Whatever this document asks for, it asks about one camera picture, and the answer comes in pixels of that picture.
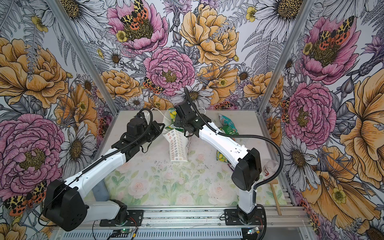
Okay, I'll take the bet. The clear plastic cup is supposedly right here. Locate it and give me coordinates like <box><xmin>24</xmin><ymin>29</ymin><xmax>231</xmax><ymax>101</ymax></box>
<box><xmin>263</xmin><ymin>160</ymin><xmax>280</xmax><ymax>177</ymax></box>

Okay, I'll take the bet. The yellow green Fox's candy bag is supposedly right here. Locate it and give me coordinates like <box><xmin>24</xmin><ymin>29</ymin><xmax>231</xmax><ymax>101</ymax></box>
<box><xmin>216</xmin><ymin>151</ymin><xmax>230</xmax><ymax>164</ymax></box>

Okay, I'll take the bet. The aluminium frame rail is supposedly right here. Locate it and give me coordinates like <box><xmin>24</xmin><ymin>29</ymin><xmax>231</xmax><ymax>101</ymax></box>
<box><xmin>79</xmin><ymin>206</ymin><xmax>311</xmax><ymax>229</ymax></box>

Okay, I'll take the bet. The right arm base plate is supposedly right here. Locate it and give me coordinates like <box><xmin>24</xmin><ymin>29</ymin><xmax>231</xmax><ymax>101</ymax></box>
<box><xmin>224</xmin><ymin>207</ymin><xmax>266</xmax><ymax>226</ymax></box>

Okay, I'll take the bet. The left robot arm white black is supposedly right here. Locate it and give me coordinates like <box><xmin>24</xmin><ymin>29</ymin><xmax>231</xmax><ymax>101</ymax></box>
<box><xmin>42</xmin><ymin>108</ymin><xmax>166</xmax><ymax>232</ymax></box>

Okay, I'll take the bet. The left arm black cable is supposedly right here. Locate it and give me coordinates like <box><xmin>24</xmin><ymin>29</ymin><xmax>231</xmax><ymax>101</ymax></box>
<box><xmin>37</xmin><ymin>107</ymin><xmax>154</xmax><ymax>227</ymax></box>

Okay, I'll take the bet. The white printed paper bag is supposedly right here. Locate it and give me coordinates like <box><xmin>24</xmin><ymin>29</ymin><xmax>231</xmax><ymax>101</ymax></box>
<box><xmin>151</xmin><ymin>108</ymin><xmax>191</xmax><ymax>162</ymax></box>

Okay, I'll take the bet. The dark green snack packet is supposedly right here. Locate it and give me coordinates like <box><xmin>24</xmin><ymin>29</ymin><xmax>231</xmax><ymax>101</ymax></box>
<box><xmin>220</xmin><ymin>125</ymin><xmax>239</xmax><ymax>136</ymax></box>

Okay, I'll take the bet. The teal snack packet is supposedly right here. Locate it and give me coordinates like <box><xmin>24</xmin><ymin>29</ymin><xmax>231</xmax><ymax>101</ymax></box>
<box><xmin>218</xmin><ymin>114</ymin><xmax>237</xmax><ymax>131</ymax></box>

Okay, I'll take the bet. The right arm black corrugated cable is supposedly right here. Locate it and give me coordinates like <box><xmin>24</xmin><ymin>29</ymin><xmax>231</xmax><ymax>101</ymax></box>
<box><xmin>183</xmin><ymin>86</ymin><xmax>285</xmax><ymax>190</ymax></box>

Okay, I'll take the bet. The wooden mallet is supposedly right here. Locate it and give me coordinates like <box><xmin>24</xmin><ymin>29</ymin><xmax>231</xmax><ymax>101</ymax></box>
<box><xmin>269</xmin><ymin>179</ymin><xmax>282</xmax><ymax>216</ymax></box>

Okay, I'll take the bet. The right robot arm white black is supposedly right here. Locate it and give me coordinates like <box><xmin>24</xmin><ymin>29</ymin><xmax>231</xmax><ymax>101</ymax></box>
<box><xmin>175</xmin><ymin>101</ymin><xmax>262</xmax><ymax>225</ymax></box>

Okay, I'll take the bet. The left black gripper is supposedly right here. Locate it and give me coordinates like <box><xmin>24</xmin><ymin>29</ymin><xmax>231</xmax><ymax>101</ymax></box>
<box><xmin>138</xmin><ymin>120</ymin><xmax>166</xmax><ymax>145</ymax></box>

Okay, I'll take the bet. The white vented cable duct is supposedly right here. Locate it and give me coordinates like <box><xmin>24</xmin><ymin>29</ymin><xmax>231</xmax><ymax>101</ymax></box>
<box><xmin>61</xmin><ymin>228</ymin><xmax>244</xmax><ymax>240</ymax></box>

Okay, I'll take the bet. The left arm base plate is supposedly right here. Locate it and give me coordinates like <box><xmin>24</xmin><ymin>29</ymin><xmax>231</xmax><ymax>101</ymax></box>
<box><xmin>100</xmin><ymin>210</ymin><xmax>144</xmax><ymax>227</ymax></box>

